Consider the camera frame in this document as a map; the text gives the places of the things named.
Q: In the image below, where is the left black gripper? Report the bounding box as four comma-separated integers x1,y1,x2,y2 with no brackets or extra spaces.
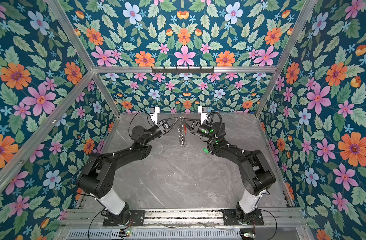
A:
142,117,177,146

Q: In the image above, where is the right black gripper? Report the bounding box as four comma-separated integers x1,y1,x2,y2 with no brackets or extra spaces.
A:
183,119,217,144

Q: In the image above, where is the metal key organizer red handle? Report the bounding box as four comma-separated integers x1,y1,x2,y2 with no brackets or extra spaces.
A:
178,117,187,148

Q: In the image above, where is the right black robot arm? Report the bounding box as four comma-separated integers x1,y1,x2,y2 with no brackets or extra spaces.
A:
180,112,276,225

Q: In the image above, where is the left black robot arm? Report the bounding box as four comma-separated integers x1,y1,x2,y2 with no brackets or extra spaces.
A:
77,117,179,226

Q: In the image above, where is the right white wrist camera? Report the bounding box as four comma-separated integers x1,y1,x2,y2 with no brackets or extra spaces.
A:
198,106,208,124

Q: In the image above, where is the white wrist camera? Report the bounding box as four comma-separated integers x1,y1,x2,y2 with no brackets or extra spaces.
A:
198,106,208,124
150,107,161,124

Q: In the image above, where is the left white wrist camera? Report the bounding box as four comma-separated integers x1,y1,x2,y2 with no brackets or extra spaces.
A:
150,107,161,124

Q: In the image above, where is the black hook rail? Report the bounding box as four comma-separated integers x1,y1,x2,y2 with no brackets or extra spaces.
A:
151,67,215,74

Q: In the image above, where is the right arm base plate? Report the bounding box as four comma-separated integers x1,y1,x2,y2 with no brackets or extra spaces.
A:
221,209,264,226

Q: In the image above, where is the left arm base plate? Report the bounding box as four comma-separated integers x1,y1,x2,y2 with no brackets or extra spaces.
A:
101,210,146,227

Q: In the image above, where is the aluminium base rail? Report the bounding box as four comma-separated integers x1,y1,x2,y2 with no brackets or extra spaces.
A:
60,208,309,228

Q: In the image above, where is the white perforated cable duct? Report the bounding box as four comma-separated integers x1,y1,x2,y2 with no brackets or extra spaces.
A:
66,229,242,240

